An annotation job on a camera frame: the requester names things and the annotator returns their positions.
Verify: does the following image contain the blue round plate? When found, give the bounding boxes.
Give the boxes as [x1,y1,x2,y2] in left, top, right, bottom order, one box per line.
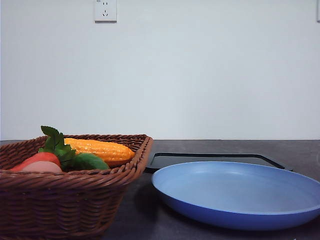
[152,161,320,231]

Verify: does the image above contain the brown egg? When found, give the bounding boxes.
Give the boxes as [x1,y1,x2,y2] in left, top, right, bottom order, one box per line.
[21,161,63,173]

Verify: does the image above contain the brown wicker basket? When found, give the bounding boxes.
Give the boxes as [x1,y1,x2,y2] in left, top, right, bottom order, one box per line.
[0,134,154,240]

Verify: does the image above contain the black rectangular tray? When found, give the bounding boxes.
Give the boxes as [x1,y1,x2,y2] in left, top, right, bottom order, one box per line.
[145,153,294,174]

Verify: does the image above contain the yellow toy corn cob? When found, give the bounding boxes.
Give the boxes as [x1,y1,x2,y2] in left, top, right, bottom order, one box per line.
[64,138,135,162]

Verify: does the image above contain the green toy vegetable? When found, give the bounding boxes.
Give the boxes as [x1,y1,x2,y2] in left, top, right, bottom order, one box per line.
[72,153,109,171]

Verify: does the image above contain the green carrot leaves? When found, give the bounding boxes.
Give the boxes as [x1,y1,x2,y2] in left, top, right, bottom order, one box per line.
[38,125,76,164]

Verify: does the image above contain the orange toy carrot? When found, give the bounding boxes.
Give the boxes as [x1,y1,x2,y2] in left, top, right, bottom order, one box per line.
[10,152,61,172]

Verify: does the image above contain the white wall power socket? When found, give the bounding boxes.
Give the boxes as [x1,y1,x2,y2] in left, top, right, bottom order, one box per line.
[94,0,117,24]

